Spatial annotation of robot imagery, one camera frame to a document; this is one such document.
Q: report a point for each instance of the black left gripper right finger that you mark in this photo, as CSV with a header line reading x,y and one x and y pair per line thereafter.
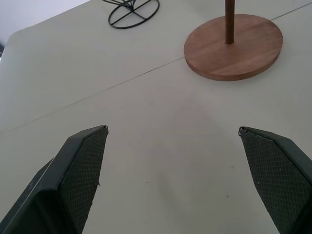
x,y
275,175

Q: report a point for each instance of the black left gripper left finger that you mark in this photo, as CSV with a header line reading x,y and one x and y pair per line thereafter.
x,y
73,175

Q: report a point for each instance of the round wooden stand with pole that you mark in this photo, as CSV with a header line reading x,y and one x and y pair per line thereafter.
x,y
231,48

